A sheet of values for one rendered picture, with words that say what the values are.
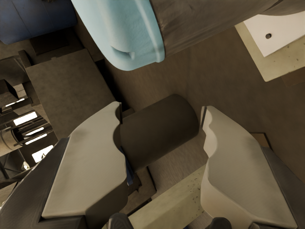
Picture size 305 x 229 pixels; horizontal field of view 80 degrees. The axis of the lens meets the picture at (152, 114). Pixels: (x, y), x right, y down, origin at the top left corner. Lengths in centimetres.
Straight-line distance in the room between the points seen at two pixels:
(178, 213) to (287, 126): 38
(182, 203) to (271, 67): 40
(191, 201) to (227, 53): 45
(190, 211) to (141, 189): 222
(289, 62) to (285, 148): 33
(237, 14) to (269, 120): 48
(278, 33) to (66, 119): 174
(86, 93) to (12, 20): 117
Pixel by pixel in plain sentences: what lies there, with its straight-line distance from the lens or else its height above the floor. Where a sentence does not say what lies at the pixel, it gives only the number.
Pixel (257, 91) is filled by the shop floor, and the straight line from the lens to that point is 61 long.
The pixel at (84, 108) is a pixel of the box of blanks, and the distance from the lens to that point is 188.
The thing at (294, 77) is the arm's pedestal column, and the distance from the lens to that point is 52.
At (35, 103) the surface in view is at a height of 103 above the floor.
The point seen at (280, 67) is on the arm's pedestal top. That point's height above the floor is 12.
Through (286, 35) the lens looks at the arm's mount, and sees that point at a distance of 36.
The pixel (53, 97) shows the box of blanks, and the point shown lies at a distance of 199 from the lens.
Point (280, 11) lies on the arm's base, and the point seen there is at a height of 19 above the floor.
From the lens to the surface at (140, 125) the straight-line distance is 80.
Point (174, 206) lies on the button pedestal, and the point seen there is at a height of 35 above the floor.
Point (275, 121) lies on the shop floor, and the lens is 62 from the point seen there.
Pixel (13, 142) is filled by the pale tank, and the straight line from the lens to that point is 872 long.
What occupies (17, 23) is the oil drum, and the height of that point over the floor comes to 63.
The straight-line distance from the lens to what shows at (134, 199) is 282.
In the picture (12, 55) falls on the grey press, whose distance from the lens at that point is 329.
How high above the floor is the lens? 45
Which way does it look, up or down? 18 degrees down
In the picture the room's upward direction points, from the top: 117 degrees counter-clockwise
